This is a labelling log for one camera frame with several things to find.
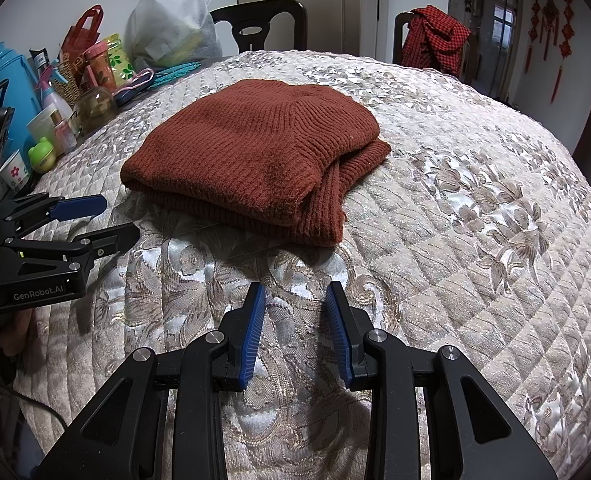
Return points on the pink and blue pouch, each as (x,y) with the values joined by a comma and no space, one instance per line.
(133,87)

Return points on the pale cream box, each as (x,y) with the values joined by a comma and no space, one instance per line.
(43,125)

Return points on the wicker basket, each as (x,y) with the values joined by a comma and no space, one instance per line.
(68,85)

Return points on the white flower-print paper cup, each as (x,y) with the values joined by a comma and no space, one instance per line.
(15,172)

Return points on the red checked cloth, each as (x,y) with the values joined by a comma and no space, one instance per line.
(435,40)

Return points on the person's left hand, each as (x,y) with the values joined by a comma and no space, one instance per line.
(15,332)

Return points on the white plastic bag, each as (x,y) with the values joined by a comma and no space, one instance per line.
(170,25)

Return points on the pink tumbler bottle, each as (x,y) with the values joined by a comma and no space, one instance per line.
(100,67)

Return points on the rust brown knit sweater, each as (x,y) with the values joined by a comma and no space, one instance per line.
(255,155)

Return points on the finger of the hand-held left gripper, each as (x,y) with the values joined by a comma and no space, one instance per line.
(105,240)
(80,207)

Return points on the blue thermos jug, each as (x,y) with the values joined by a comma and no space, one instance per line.
(10,85)

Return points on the green leaf-print packet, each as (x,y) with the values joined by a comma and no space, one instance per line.
(123,62)

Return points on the glass panel door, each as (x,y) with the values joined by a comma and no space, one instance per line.
(495,25)

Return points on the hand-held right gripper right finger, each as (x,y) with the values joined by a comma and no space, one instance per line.
(339,335)

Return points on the white spray bottle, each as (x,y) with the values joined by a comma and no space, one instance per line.
(55,102)

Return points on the dark wooden chair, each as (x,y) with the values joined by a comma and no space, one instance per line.
(290,25)
(399,35)

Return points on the red gift bag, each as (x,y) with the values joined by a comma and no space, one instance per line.
(83,35)

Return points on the green frog-shaped jar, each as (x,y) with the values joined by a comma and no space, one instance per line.
(43,156)

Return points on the teal woven cloth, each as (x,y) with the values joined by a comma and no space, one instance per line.
(175,74)

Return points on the red Chinese knot ornament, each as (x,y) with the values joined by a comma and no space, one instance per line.
(565,30)
(532,25)
(549,15)

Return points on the beige quilted floral tablecloth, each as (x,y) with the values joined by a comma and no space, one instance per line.
(450,260)

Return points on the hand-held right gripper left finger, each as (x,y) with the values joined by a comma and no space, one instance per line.
(253,335)

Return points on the black cosmetic tube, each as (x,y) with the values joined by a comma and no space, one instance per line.
(40,59)

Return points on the small pink bottle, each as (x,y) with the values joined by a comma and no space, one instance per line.
(64,137)

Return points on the round glass jar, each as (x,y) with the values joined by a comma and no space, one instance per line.
(95,110)

